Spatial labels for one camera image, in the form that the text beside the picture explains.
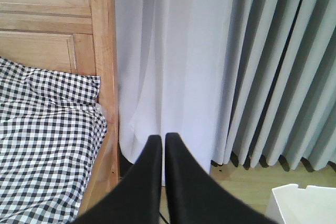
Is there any grey pleated curtain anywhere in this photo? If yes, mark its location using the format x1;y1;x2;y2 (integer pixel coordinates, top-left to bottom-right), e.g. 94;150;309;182
212;0;335;170

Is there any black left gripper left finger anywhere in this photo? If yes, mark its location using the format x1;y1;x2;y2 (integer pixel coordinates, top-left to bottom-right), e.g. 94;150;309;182
73;135;162;223

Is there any white trash bin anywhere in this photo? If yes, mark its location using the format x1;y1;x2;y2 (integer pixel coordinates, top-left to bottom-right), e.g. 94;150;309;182
265;184;335;223

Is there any white sheer curtain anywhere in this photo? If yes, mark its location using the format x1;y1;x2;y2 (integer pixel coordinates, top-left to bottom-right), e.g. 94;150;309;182
115;0;232;172

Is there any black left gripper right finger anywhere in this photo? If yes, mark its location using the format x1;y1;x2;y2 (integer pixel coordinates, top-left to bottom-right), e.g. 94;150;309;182
165;133;274;223

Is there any wooden bed frame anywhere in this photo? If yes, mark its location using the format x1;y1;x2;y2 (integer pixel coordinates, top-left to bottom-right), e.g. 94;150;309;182
1;0;120;214

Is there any black white checkered bedding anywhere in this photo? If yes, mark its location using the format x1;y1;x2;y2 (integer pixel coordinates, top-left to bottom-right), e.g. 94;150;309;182
1;58;107;223

